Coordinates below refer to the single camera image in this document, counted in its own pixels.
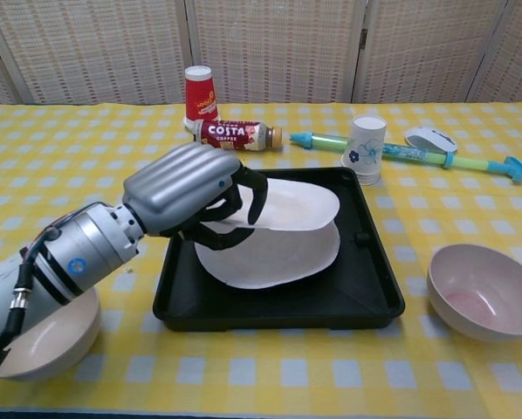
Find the black square tray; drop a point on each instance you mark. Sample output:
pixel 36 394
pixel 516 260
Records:
pixel 366 283

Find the green and blue water squirter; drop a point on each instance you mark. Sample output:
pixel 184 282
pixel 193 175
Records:
pixel 318 140

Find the plain beige bowl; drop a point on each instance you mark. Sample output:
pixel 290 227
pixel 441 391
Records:
pixel 56 349

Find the cracked white paper plate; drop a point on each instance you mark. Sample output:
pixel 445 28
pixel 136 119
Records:
pixel 296 205

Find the white paper cup blue flower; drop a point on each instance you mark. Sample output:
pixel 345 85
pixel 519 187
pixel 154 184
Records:
pixel 366 148

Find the Costa coffee bottle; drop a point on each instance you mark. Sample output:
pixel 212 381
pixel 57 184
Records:
pixel 230 135

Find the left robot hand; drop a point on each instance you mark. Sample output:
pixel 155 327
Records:
pixel 178 187

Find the yellow checkered tablecloth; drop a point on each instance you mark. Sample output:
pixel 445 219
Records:
pixel 91 144

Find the beige bowl with pink stain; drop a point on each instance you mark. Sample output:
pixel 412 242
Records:
pixel 479 292

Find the white computer mouse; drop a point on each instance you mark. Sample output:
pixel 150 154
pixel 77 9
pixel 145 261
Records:
pixel 427 137

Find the red paper cup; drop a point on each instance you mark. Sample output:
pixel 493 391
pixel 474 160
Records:
pixel 200 96

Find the woven folding screen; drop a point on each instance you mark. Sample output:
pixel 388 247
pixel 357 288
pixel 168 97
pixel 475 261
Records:
pixel 265 43

